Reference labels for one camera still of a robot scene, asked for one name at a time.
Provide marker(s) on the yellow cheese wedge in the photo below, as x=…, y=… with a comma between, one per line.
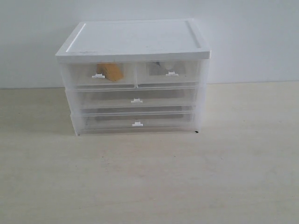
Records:
x=110, y=71

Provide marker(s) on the white plastic drawer cabinet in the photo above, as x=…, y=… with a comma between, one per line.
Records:
x=137, y=42

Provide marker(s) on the translucent bottom drawer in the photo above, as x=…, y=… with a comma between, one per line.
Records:
x=99, y=123

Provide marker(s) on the teal label pill bottle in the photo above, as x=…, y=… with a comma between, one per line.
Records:
x=168, y=69

